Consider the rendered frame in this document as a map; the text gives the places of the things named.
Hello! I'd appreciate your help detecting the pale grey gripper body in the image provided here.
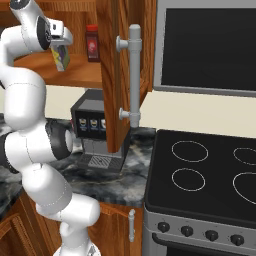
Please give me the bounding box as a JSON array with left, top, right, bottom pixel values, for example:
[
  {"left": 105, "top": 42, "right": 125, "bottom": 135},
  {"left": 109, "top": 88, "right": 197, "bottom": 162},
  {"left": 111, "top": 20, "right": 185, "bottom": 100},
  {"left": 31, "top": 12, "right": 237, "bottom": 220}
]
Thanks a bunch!
[{"left": 49, "top": 27, "right": 74, "bottom": 48}]

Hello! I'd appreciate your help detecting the green and purple cereal box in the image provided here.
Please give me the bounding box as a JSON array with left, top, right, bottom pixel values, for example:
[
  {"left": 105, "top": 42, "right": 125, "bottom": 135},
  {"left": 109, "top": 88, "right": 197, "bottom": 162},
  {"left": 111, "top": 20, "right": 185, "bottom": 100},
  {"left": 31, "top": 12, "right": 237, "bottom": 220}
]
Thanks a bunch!
[{"left": 50, "top": 44, "right": 72, "bottom": 73}]

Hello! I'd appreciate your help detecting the dark red bottle, red cap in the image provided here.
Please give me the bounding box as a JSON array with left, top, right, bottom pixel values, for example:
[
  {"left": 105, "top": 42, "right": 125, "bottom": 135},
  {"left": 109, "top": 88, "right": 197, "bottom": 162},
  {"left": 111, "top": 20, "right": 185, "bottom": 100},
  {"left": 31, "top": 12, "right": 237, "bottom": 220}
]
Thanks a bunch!
[{"left": 85, "top": 23, "right": 101, "bottom": 63}]

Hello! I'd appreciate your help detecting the black coffee machine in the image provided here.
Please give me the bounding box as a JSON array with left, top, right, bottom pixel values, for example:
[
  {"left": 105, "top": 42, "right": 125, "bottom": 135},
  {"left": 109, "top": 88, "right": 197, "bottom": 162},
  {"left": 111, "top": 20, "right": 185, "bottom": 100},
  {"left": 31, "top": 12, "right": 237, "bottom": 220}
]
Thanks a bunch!
[{"left": 69, "top": 88, "right": 132, "bottom": 174}]

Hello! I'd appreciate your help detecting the black and grey microwave oven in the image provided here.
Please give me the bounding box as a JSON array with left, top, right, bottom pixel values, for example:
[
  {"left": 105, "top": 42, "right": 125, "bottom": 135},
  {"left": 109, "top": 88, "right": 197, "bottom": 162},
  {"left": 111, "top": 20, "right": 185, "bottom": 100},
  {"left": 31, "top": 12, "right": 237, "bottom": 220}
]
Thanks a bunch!
[{"left": 152, "top": 0, "right": 256, "bottom": 99}]

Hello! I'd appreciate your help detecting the wooden panelled base cabinet door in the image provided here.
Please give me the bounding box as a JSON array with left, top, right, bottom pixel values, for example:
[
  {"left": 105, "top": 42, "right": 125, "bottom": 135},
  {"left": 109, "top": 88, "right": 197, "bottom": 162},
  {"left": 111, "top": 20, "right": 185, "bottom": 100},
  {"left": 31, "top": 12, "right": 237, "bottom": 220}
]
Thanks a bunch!
[{"left": 0, "top": 192, "right": 65, "bottom": 256}]

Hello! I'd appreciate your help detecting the black and grey stove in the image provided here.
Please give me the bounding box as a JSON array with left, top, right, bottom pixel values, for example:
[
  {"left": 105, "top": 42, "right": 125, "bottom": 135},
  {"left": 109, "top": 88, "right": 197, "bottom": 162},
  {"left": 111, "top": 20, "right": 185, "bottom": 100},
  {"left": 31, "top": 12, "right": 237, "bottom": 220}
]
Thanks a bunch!
[{"left": 142, "top": 128, "right": 256, "bottom": 256}]

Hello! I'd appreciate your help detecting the black stove knob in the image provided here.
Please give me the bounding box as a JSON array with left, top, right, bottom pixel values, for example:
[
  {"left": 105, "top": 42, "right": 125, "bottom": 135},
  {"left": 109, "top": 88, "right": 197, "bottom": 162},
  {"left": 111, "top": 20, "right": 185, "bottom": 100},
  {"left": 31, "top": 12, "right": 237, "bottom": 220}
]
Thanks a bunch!
[
  {"left": 157, "top": 221, "right": 171, "bottom": 234},
  {"left": 230, "top": 233, "right": 245, "bottom": 247},
  {"left": 205, "top": 229, "right": 220, "bottom": 243},
  {"left": 180, "top": 225, "right": 195, "bottom": 238}
]

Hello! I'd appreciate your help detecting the open wooden wall cabinet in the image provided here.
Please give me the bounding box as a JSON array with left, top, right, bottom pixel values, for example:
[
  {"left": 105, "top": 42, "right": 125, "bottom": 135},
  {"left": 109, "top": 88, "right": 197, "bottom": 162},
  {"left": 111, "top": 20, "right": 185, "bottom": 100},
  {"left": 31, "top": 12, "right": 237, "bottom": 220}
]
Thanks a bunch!
[{"left": 0, "top": 0, "right": 105, "bottom": 90}]

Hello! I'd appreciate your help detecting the long grey door handle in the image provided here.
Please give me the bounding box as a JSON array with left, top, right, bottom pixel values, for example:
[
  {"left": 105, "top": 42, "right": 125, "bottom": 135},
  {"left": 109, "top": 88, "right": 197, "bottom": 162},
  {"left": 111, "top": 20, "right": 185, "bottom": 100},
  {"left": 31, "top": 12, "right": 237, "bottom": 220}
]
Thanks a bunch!
[{"left": 115, "top": 23, "right": 143, "bottom": 129}]

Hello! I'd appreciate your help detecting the short grey cabinet handle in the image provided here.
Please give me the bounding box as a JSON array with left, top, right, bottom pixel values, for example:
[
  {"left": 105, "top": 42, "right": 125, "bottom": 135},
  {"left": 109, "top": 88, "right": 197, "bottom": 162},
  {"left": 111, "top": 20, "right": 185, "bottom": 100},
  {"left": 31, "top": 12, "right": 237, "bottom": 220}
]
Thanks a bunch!
[{"left": 128, "top": 208, "right": 136, "bottom": 243}]

